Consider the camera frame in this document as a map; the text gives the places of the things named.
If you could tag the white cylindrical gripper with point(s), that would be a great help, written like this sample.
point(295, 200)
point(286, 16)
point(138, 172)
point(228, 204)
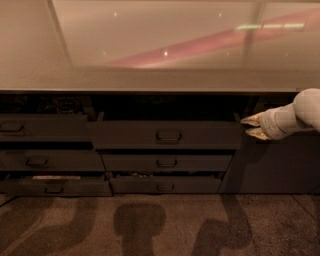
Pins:
point(269, 126)

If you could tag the dark drawer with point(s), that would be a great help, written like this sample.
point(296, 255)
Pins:
point(165, 185)
point(43, 128)
point(50, 160)
point(92, 187)
point(166, 163)
point(125, 134)

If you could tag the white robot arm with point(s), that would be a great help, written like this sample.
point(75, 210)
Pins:
point(309, 96)

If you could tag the dark round object in drawer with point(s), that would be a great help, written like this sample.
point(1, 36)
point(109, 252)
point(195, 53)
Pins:
point(66, 106)

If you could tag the dark right cabinet door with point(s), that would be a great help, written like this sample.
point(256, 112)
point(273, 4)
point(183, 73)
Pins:
point(288, 166)

